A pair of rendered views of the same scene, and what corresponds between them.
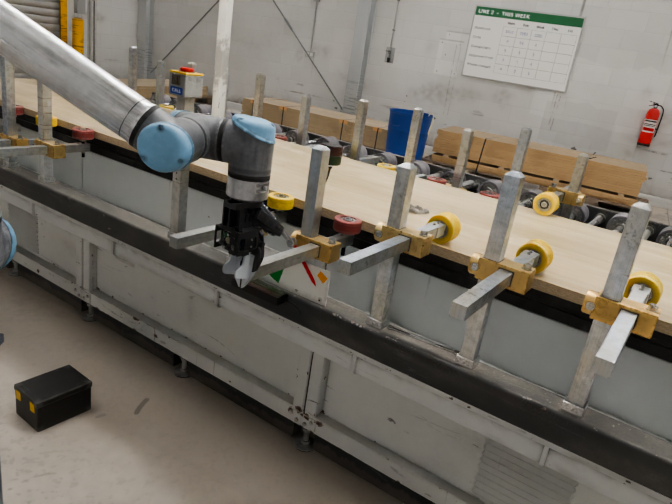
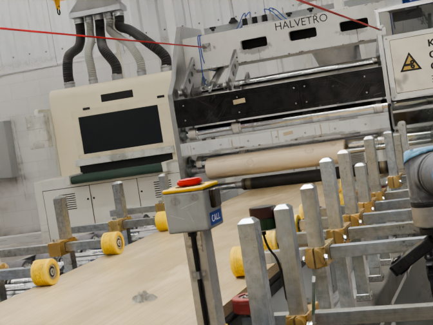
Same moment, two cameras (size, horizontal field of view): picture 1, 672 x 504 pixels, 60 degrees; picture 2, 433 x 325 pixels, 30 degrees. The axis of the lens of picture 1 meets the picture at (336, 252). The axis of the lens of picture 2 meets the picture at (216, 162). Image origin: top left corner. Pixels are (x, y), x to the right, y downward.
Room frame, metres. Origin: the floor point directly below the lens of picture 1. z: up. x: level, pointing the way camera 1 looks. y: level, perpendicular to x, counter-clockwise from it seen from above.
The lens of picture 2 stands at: (1.95, 1.78, 1.32)
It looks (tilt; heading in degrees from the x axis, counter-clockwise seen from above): 3 degrees down; 259
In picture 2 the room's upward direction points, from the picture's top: 9 degrees counter-clockwise
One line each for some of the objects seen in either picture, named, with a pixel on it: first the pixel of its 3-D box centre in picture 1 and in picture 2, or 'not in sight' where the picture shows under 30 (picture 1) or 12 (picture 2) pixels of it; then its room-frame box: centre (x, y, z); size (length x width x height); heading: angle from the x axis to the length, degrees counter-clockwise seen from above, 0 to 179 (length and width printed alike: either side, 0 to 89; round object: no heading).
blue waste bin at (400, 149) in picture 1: (407, 139); not in sight; (7.29, -0.66, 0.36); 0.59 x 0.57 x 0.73; 155
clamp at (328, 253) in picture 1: (315, 245); (301, 320); (1.47, 0.06, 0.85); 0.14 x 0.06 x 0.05; 59
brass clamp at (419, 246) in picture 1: (402, 238); (319, 253); (1.34, -0.15, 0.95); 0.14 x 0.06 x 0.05; 59
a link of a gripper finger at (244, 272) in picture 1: (242, 272); not in sight; (1.18, 0.20, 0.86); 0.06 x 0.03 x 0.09; 148
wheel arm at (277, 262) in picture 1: (303, 254); (336, 317); (1.40, 0.08, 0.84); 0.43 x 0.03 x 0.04; 149
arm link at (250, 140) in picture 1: (250, 147); (428, 175); (1.20, 0.21, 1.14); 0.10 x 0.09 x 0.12; 87
